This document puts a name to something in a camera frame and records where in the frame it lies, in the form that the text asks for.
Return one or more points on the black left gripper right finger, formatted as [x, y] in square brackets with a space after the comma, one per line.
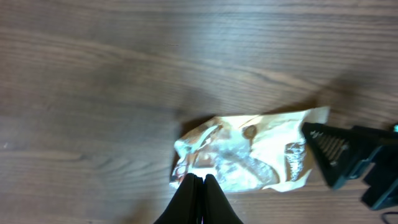
[216, 208]

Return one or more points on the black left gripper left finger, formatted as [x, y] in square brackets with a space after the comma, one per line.
[185, 205]

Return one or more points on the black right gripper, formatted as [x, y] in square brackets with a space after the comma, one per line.
[344, 154]

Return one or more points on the brown patterned snack bag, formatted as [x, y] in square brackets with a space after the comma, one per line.
[249, 152]

